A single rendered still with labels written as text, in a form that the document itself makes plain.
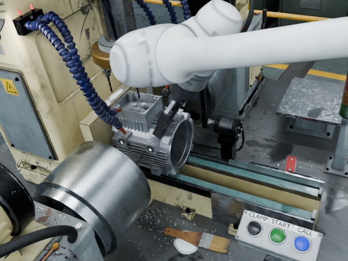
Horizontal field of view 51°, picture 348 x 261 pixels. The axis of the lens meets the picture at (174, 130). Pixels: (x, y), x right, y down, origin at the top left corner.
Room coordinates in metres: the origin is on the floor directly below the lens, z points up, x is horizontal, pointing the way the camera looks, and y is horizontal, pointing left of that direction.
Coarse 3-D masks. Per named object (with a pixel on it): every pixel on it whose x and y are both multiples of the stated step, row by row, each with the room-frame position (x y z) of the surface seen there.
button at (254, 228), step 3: (252, 222) 0.50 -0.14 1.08; (255, 222) 0.50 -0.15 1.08; (249, 225) 0.50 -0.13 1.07; (252, 225) 0.49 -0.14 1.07; (255, 225) 0.49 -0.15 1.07; (258, 225) 0.49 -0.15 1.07; (249, 228) 0.49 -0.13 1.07; (252, 228) 0.49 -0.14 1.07; (255, 228) 0.49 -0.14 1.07; (258, 228) 0.48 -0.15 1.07; (261, 228) 0.48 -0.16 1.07; (249, 231) 0.48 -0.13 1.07; (252, 231) 0.48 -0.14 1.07; (255, 231) 0.48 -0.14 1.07; (258, 231) 0.48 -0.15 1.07; (252, 234) 0.48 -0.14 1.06; (255, 234) 0.48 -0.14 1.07
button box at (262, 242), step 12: (252, 216) 0.52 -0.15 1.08; (264, 216) 0.51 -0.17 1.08; (240, 228) 0.50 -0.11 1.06; (264, 228) 0.49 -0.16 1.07; (288, 228) 0.47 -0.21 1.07; (300, 228) 0.47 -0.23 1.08; (240, 240) 0.48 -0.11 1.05; (252, 240) 0.47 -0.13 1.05; (264, 240) 0.46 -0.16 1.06; (288, 240) 0.45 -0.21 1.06; (312, 240) 0.44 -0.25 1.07; (264, 252) 0.46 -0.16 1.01; (276, 252) 0.44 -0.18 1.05; (288, 252) 0.43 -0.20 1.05; (300, 252) 0.42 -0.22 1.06; (312, 252) 0.42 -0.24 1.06
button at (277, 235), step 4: (276, 228) 0.47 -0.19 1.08; (272, 232) 0.47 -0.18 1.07; (276, 232) 0.47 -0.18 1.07; (280, 232) 0.47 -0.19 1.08; (272, 236) 0.46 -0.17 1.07; (276, 236) 0.46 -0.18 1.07; (280, 236) 0.46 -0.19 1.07; (284, 236) 0.46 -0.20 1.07; (272, 240) 0.46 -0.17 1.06; (276, 240) 0.45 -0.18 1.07; (280, 240) 0.45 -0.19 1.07
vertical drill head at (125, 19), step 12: (96, 0) 0.92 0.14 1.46; (108, 0) 0.90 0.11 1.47; (120, 0) 0.91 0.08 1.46; (108, 12) 0.90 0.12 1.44; (120, 12) 0.90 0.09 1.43; (132, 12) 0.93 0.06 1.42; (108, 24) 0.91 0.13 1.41; (120, 24) 0.90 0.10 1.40; (132, 24) 0.92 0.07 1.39; (108, 36) 0.91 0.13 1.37; (120, 36) 0.90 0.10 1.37; (96, 48) 0.94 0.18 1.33; (108, 48) 0.89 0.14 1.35; (96, 60) 0.89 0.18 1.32; (108, 60) 0.86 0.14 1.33; (108, 72) 0.93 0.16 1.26
